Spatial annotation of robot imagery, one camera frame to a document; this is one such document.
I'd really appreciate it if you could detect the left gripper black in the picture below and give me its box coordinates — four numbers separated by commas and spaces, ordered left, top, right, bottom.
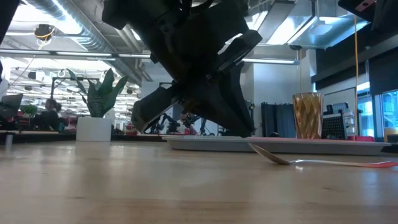
102, 0, 264, 138

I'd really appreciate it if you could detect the grey plastic tray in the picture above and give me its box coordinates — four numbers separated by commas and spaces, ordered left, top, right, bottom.
162, 134, 392, 157

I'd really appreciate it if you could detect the orange-handled metal spoon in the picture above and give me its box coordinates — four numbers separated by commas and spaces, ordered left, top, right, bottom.
248, 142, 398, 169

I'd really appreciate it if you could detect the amber faceted plastic cup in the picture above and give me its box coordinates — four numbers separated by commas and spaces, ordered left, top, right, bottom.
292, 91, 325, 140

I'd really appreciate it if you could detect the pink round plate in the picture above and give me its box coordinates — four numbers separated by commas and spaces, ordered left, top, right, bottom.
257, 135, 377, 143

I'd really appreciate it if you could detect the long ceiling light tube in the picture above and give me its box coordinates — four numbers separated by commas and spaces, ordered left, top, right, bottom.
0, 49, 150, 60
242, 57, 300, 66

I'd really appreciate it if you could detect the dark curtain panel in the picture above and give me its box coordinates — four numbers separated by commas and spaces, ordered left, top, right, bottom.
260, 101, 297, 138

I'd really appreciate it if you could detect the black mesh chair back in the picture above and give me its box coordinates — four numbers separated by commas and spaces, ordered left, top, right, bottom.
321, 109, 348, 140

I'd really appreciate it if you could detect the green spiky plant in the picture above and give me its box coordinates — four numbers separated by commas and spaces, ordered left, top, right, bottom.
66, 67, 129, 119

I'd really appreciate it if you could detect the white plant pot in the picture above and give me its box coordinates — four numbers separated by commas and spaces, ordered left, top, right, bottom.
75, 116, 113, 142

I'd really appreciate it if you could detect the person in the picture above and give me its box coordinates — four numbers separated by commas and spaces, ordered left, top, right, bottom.
30, 98, 63, 132

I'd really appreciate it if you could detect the yellow hanging cable with plug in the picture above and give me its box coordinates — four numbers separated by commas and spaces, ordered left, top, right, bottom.
353, 14, 359, 141

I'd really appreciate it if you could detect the black aluminium table frame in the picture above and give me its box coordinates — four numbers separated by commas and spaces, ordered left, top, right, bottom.
0, 132, 398, 154

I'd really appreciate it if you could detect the black ceiling cable reel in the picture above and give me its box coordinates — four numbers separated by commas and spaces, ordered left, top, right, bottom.
33, 24, 57, 42

